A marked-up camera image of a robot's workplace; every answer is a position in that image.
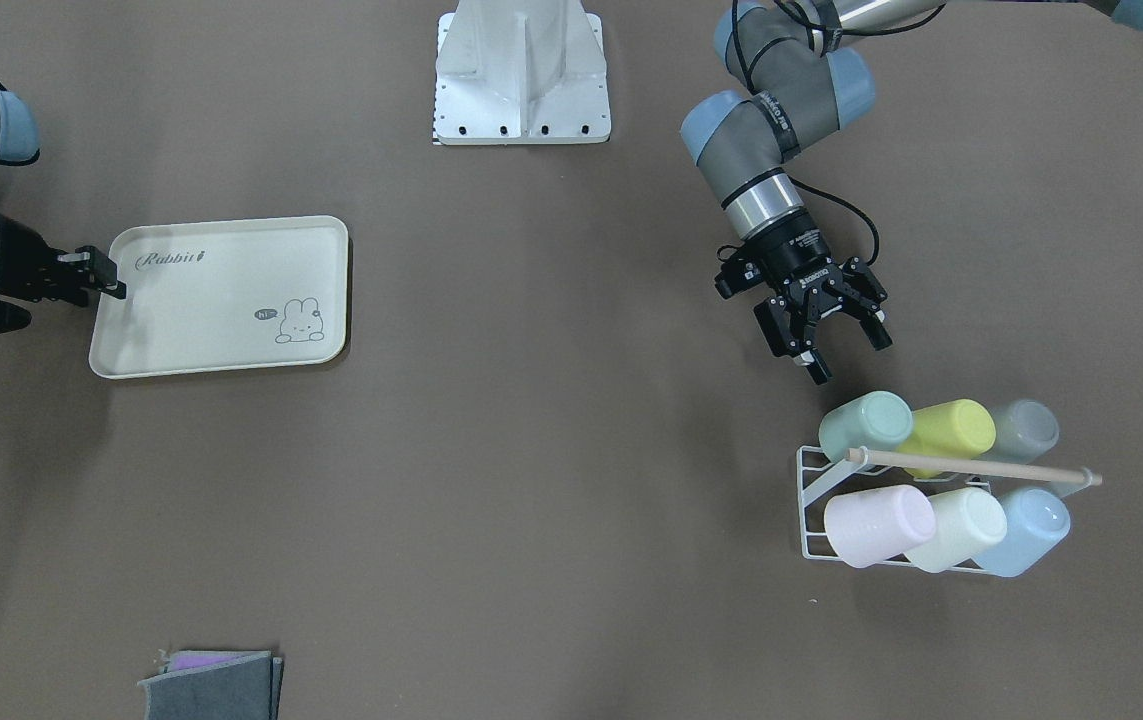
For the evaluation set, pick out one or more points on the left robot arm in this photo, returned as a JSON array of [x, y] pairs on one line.
[[800, 80]]

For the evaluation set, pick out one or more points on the grey cup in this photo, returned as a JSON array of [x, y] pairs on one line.
[[1025, 430]]

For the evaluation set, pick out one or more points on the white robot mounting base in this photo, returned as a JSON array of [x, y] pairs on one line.
[[520, 73]]

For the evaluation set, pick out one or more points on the white wire cup rack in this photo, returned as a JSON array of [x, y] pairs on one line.
[[864, 468]]

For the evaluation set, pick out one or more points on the green cup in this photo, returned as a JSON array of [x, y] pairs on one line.
[[880, 420]]

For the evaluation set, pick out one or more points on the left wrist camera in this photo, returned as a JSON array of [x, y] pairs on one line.
[[739, 271]]

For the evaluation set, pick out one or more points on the cream rabbit tray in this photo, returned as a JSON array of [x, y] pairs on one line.
[[219, 296]]

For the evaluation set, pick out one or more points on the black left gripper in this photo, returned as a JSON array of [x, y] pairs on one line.
[[791, 256]]

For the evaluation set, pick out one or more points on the cream cup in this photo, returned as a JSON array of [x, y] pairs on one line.
[[968, 521]]

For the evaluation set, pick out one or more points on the pink cup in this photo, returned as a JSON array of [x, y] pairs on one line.
[[874, 525]]

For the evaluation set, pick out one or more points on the blue cup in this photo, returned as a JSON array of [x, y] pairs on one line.
[[1037, 520]]

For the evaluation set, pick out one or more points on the yellow cup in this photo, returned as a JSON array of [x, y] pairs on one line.
[[963, 429]]

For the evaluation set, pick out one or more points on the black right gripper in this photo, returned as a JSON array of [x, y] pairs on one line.
[[19, 262]]

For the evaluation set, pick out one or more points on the grey folded cloth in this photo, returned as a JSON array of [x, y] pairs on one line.
[[215, 684]]

